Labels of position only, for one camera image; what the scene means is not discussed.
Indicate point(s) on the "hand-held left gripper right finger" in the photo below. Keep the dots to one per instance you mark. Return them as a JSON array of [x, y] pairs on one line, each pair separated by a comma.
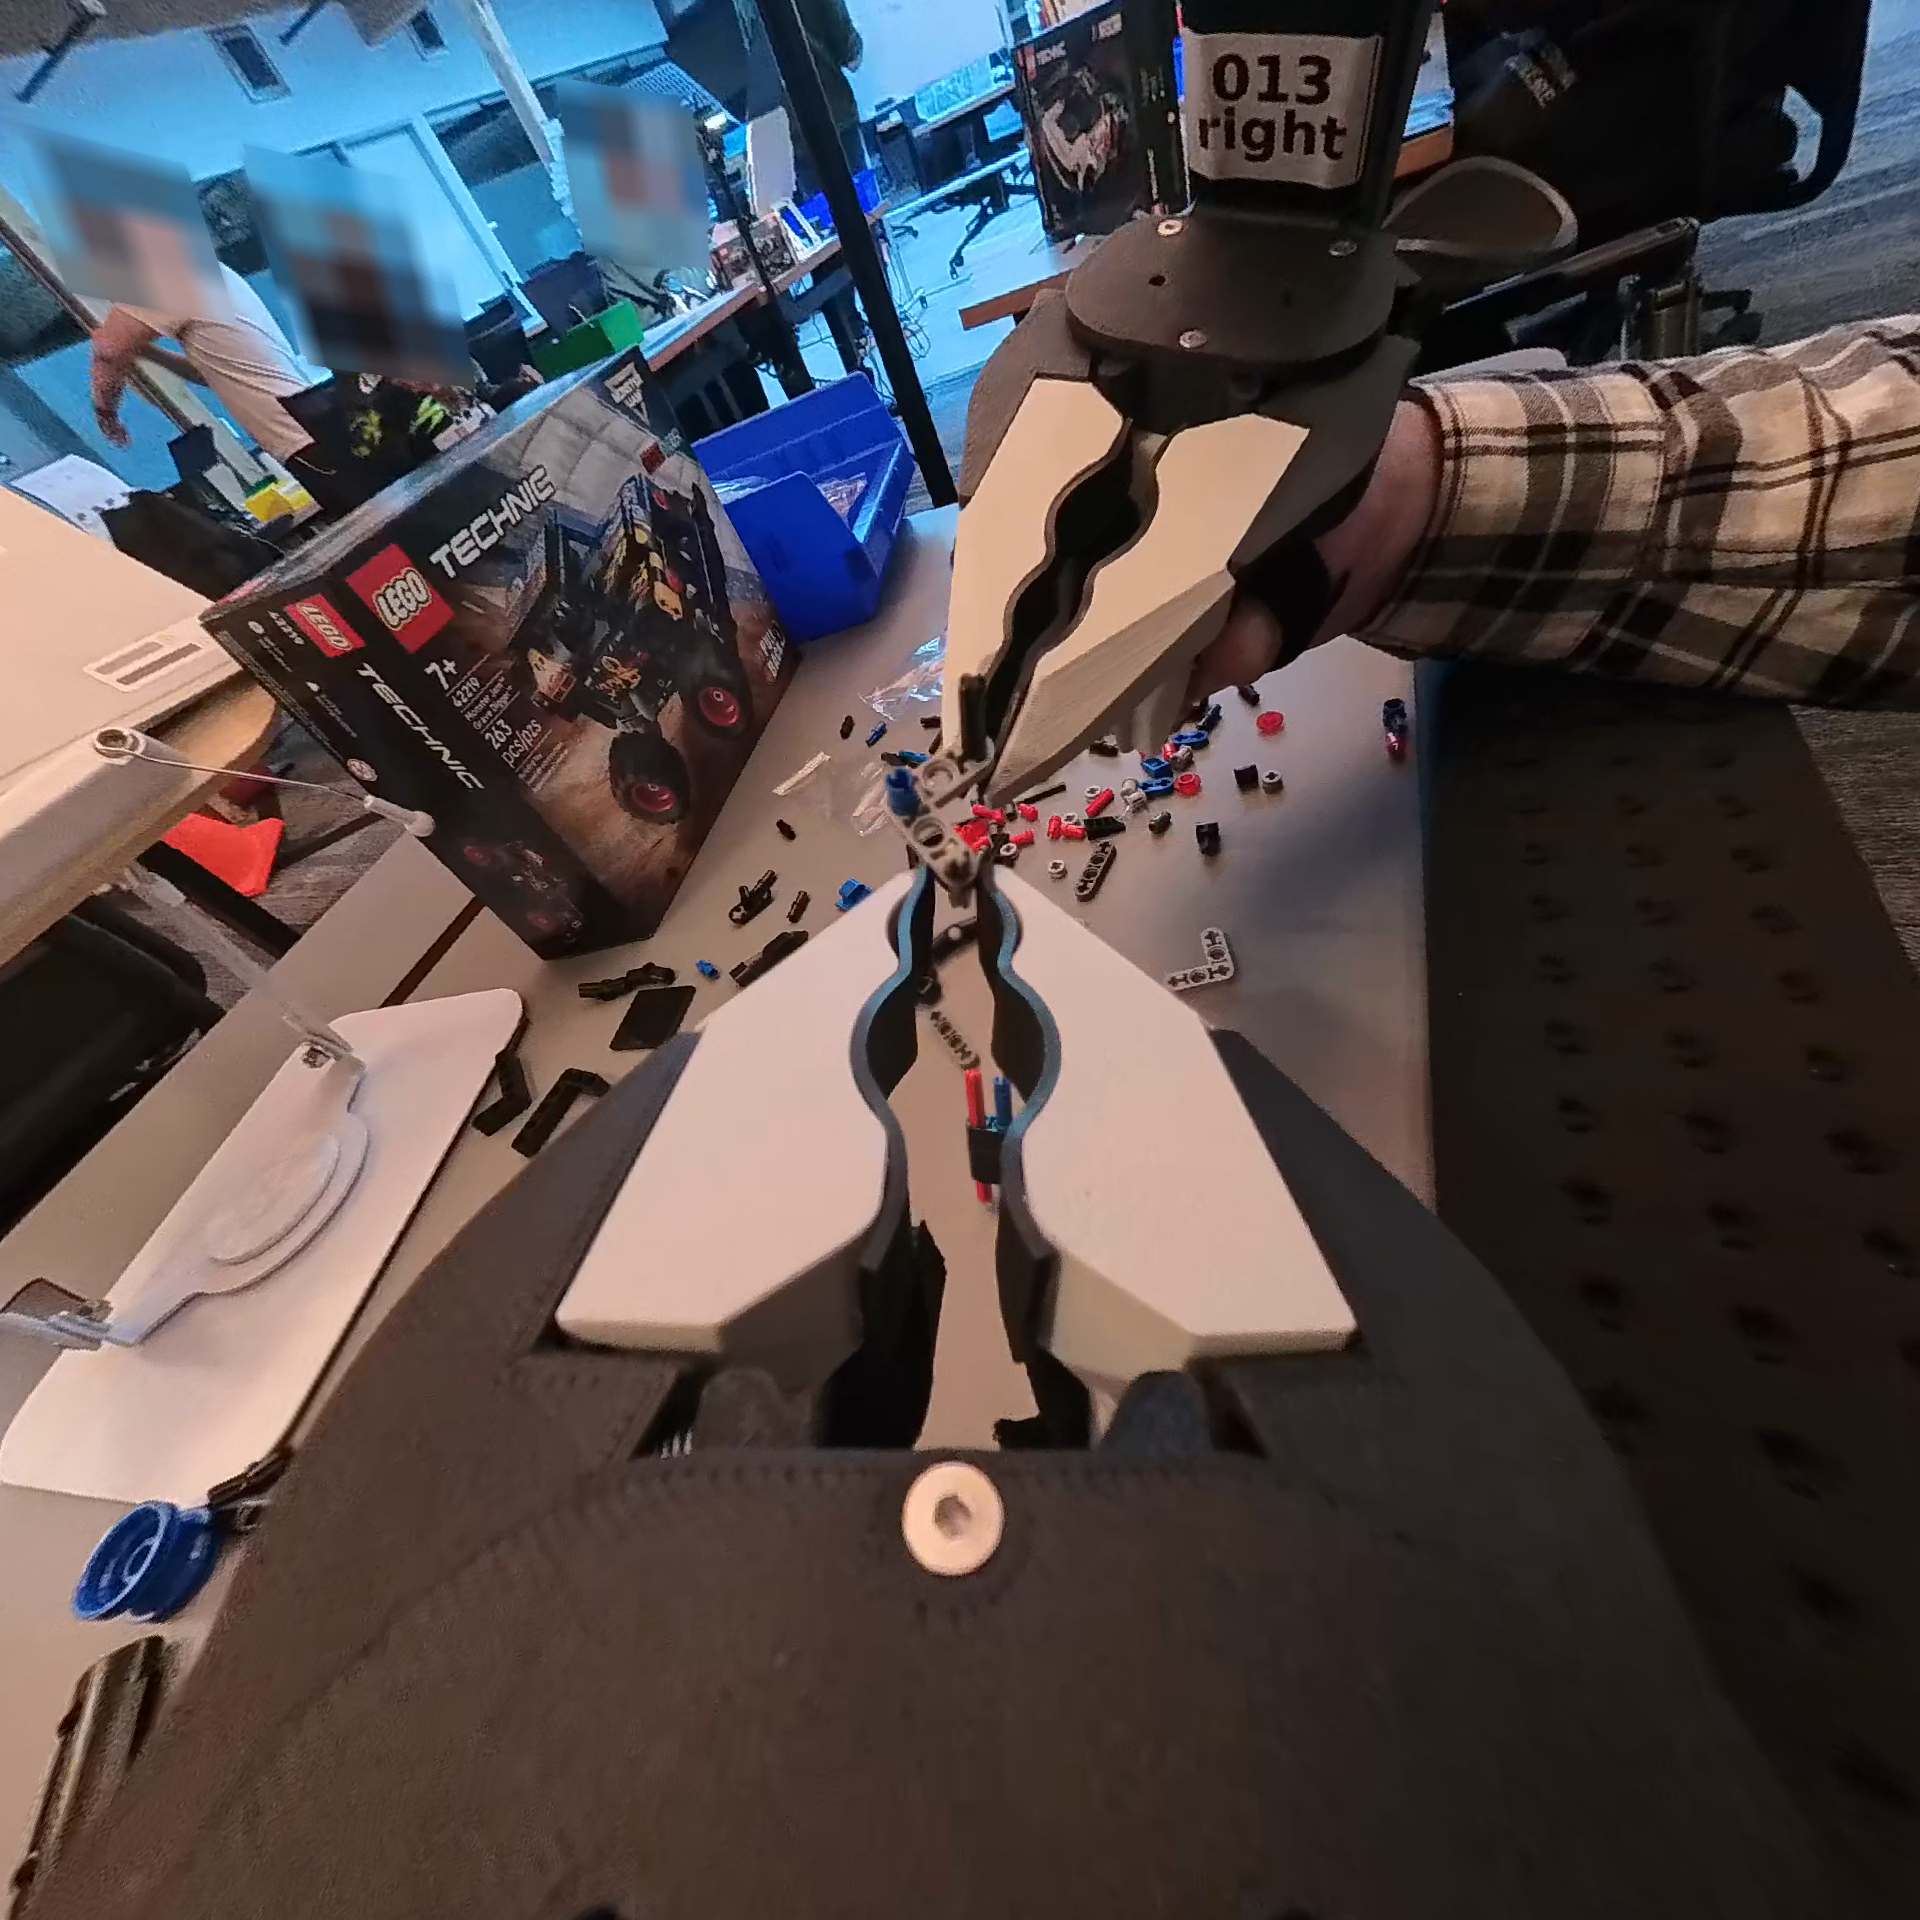
[[1185, 1202]]

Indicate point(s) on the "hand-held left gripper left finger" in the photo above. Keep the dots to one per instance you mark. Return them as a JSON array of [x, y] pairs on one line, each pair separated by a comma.
[[736, 1202]]

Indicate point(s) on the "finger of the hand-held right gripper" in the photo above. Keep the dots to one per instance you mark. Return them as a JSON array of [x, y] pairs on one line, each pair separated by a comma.
[[1153, 630], [1004, 496]]

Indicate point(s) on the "grey beam brick assembly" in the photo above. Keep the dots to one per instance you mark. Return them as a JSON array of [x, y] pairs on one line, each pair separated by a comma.
[[938, 839]]

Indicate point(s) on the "person's right forearm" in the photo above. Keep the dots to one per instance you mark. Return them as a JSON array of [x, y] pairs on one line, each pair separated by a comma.
[[1650, 496]]

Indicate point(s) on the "grey desk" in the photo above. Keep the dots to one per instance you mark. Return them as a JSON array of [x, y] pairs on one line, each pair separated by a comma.
[[1319, 901]]

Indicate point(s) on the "person's right hand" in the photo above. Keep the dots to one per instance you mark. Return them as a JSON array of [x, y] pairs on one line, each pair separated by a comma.
[[1371, 541]]

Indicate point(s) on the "black angled beam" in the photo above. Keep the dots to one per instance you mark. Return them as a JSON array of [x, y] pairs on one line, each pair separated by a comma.
[[502, 1093], [558, 1112]]

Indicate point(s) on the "black flat panel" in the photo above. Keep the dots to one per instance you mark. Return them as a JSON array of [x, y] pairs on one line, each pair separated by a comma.
[[657, 1019]]

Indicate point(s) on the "black beam with coloured pins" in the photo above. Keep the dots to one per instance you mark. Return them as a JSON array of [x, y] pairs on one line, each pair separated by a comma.
[[982, 1154]]

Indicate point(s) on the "blue open-front bin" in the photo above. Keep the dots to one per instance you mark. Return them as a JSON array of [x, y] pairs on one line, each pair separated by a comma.
[[810, 571]]

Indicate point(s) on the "wooden table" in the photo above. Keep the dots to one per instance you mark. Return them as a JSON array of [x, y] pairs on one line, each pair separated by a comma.
[[1034, 284]]

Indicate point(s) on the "clear plastic bag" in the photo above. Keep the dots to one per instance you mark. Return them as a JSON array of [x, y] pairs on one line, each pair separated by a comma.
[[907, 690]]

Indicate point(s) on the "black toy car box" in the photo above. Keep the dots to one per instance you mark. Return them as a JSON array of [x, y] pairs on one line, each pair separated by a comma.
[[1094, 119]]

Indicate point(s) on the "grey angled beam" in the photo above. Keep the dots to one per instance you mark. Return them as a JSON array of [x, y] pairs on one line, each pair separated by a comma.
[[1200, 968]]

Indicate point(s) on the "grey chair seat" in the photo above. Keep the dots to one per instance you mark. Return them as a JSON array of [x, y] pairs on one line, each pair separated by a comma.
[[1484, 226]]

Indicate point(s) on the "scattered toy brick pieces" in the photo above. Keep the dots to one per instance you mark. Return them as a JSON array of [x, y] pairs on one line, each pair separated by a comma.
[[774, 953]]

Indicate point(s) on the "grey short beam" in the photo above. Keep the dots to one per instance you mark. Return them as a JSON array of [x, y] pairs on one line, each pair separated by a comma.
[[946, 1036]]

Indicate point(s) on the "white book stand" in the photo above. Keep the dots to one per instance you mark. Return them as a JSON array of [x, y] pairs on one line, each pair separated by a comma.
[[299, 1202]]

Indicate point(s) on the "green crate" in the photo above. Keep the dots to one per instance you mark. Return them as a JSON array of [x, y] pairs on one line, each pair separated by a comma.
[[589, 337]]

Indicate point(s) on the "black perforated mat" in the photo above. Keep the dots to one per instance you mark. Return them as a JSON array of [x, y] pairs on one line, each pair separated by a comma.
[[1680, 1202]]

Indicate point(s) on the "black toy truck box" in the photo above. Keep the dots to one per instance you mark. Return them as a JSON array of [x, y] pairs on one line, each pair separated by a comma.
[[450, 674]]

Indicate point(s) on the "orange cone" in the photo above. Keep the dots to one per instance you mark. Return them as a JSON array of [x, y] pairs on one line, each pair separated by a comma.
[[225, 855]]

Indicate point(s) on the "blue wheel rim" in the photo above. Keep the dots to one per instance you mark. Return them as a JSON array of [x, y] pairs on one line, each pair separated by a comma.
[[144, 1560]]

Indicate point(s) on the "open instruction booklet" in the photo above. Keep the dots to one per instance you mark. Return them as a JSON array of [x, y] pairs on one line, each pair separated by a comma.
[[90, 630]]

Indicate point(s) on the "black steel post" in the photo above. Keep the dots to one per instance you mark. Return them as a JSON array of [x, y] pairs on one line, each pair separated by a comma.
[[854, 269]]

